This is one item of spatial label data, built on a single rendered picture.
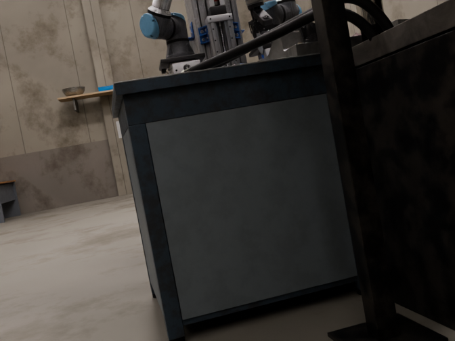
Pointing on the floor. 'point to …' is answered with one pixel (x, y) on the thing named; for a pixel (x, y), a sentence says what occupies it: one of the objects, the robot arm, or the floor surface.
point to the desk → (8, 201)
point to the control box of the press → (359, 187)
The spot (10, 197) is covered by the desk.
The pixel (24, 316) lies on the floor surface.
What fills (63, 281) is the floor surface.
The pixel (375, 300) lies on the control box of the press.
